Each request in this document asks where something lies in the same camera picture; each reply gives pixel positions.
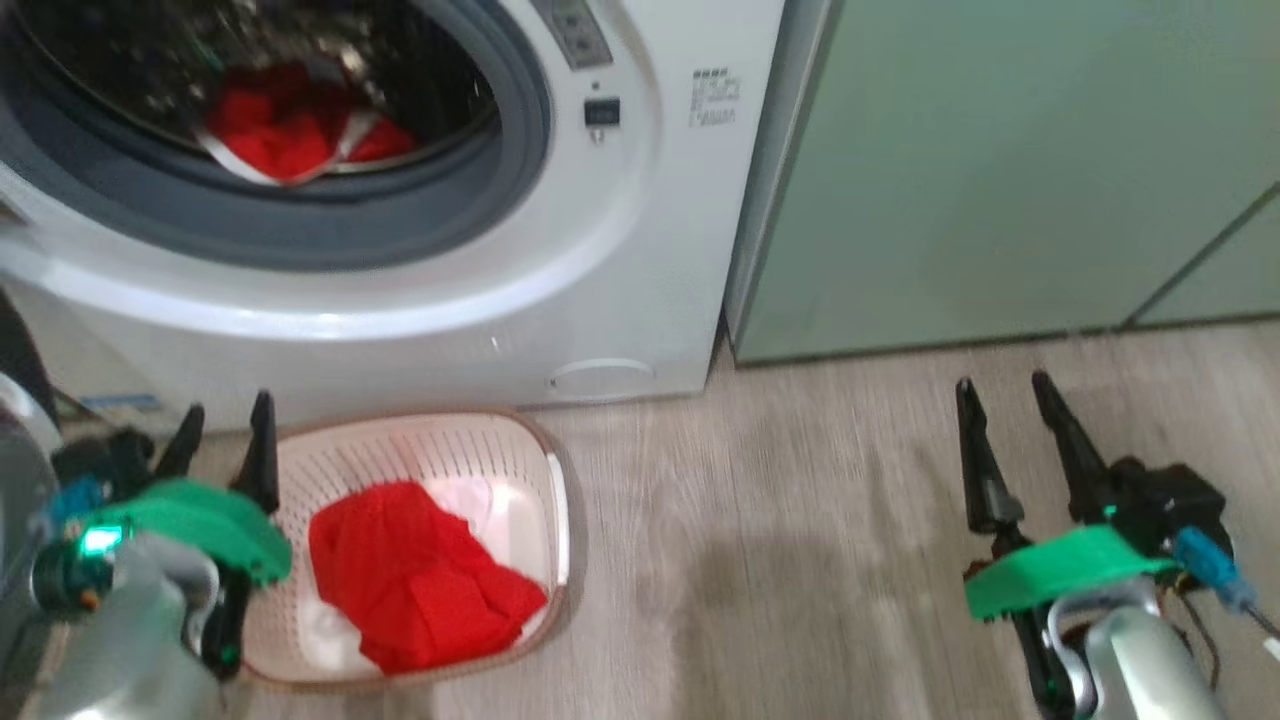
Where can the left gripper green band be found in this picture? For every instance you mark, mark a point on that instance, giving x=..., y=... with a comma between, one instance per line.
x=200, y=515

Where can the black washer door lock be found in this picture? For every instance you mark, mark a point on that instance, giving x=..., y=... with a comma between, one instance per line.
x=601, y=112

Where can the printed text washer sticker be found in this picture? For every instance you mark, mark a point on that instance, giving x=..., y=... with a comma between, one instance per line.
x=715, y=98

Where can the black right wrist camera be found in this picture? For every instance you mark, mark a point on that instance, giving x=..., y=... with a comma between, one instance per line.
x=1170, y=500

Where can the plain red garment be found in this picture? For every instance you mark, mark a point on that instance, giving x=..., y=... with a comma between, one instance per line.
x=420, y=580

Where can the pale green cabinet door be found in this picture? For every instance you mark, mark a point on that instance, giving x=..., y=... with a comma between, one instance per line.
x=1225, y=280

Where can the round washer filter cover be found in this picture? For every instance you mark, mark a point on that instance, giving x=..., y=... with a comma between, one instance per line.
x=600, y=378

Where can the blue energy label sticker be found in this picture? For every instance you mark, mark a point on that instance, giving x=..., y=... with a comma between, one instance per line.
x=120, y=403

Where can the cream perforated laundry basket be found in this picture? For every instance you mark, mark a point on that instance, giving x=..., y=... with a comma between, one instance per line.
x=500, y=450

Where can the red garment white trim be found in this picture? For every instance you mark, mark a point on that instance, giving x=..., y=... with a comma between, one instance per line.
x=280, y=125

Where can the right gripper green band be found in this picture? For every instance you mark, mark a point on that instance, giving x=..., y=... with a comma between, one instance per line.
x=1060, y=575

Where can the pale green cabinet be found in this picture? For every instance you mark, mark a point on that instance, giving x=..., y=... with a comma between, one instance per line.
x=1000, y=150

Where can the white front-load washing machine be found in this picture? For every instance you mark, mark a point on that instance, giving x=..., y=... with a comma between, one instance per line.
x=620, y=250

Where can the grey rubber door gasket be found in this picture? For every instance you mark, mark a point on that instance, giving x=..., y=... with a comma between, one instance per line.
x=450, y=200

